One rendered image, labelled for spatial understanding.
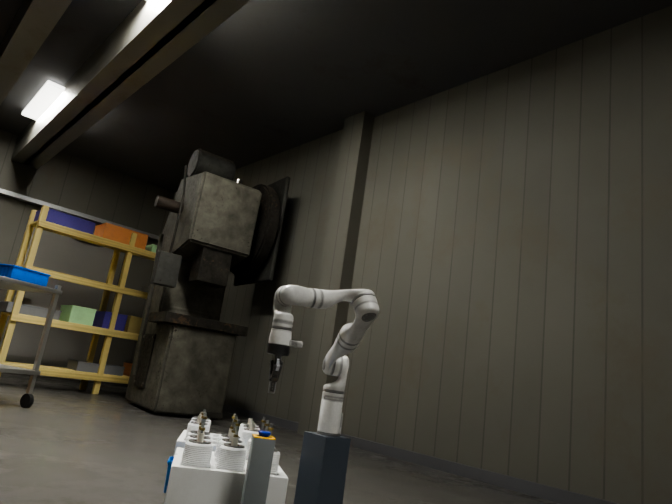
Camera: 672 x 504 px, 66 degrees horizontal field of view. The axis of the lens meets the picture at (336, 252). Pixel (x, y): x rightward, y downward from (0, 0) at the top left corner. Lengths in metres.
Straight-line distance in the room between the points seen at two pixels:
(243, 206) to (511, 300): 2.87
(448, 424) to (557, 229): 1.62
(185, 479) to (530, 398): 2.51
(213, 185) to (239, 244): 0.64
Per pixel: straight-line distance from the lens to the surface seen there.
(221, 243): 5.31
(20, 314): 6.28
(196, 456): 1.92
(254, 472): 1.78
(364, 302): 1.90
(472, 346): 4.06
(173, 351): 5.05
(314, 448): 2.24
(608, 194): 3.89
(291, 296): 1.76
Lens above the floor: 0.52
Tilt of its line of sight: 14 degrees up
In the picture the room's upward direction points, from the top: 8 degrees clockwise
